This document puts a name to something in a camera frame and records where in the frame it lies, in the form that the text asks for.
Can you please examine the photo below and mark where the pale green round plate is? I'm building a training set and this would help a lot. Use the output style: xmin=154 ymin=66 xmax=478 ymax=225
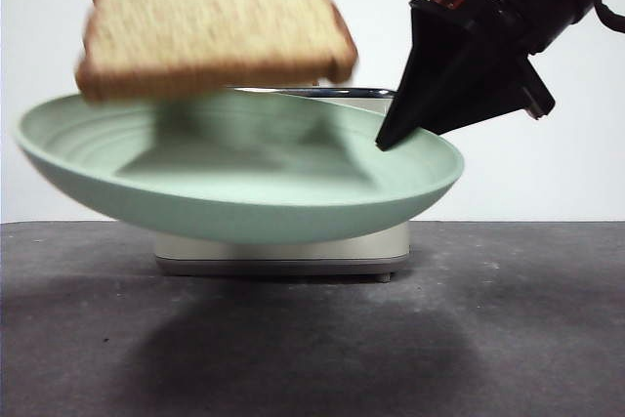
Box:
xmin=14 ymin=89 xmax=465 ymax=246

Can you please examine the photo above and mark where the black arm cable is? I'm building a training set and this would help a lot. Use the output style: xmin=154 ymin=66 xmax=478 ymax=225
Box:
xmin=592 ymin=0 xmax=625 ymax=33

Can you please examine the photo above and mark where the cream two-slot toaster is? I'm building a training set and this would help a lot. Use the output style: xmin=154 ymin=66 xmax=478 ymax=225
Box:
xmin=154 ymin=86 xmax=410 ymax=284

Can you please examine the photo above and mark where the large toast bread slice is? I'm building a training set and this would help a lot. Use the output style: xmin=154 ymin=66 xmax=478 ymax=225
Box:
xmin=74 ymin=0 xmax=360 ymax=104

